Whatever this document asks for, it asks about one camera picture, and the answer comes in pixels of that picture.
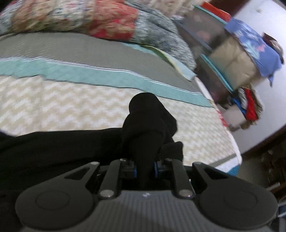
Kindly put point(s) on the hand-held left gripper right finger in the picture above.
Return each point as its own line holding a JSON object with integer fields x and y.
{"x": 157, "y": 170}

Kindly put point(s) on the beige pleated curtain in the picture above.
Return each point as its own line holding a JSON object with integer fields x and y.
{"x": 160, "y": 5}

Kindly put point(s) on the blue printed blanket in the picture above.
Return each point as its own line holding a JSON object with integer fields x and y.
{"x": 257, "y": 49}

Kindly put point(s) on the cream teal grey bed quilt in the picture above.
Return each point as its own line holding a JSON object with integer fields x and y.
{"x": 78, "y": 100}

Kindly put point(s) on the red cloth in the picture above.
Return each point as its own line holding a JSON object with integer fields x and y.
{"x": 215, "y": 9}

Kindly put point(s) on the red blue floral comforter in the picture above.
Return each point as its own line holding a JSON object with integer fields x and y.
{"x": 89, "y": 17}

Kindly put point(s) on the pile of colourful clothes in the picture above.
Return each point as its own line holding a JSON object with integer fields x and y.
{"x": 249, "y": 104}

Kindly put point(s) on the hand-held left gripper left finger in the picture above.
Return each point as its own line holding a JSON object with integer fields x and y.
{"x": 133, "y": 170}

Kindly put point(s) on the black pants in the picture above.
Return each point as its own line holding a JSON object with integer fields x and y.
{"x": 67, "y": 151}

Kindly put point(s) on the clear storage box teal lid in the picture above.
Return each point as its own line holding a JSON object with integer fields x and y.
{"x": 212, "y": 78}
{"x": 201, "y": 29}

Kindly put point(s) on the blue fuzzy blanket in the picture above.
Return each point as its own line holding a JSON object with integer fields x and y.
{"x": 233, "y": 168}

